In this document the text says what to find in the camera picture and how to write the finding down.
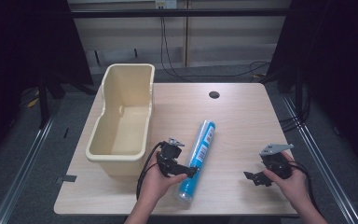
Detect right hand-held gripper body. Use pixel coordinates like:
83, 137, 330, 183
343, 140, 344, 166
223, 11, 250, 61
258, 143, 295, 180

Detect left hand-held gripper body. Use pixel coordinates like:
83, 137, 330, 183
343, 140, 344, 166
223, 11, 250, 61
156, 136, 186, 178

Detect blue plastic-wrapped roll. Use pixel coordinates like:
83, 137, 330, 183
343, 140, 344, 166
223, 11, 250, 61
174, 119, 217, 203

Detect person's right hand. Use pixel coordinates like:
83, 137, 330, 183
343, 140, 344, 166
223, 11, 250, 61
262, 151, 310, 207

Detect person's left hand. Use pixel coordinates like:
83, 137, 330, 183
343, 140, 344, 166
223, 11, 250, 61
139, 153, 188, 203

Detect cream plastic bin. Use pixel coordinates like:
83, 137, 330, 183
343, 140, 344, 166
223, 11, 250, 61
85, 63, 156, 177

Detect black tape strip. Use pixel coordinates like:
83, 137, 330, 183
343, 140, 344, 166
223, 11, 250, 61
55, 175, 77, 184

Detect dark curtain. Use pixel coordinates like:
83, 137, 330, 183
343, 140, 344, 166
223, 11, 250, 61
265, 0, 358, 169
0, 0, 94, 157

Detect black metal stand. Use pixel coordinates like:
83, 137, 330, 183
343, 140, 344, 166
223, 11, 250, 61
36, 69, 51, 130

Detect black horizontal bar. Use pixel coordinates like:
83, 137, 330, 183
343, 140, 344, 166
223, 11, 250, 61
70, 8, 291, 19

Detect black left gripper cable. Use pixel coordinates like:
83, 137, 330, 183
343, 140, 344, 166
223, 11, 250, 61
135, 141, 166, 201

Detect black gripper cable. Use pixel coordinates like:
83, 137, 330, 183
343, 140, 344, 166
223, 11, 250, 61
135, 141, 166, 201
289, 161, 322, 214

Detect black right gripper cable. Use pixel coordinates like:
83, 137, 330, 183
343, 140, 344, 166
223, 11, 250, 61
289, 161, 322, 214

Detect black floor cables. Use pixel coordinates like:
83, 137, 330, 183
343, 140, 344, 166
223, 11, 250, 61
279, 113, 310, 133

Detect metal floor rail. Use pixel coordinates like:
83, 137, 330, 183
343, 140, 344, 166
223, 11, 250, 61
282, 94, 358, 224
0, 119, 59, 224

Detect black wall cable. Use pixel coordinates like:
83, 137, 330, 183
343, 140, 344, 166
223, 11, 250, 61
159, 16, 272, 80

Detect white wall socket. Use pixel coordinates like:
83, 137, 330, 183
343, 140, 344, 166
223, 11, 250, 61
155, 0, 178, 10

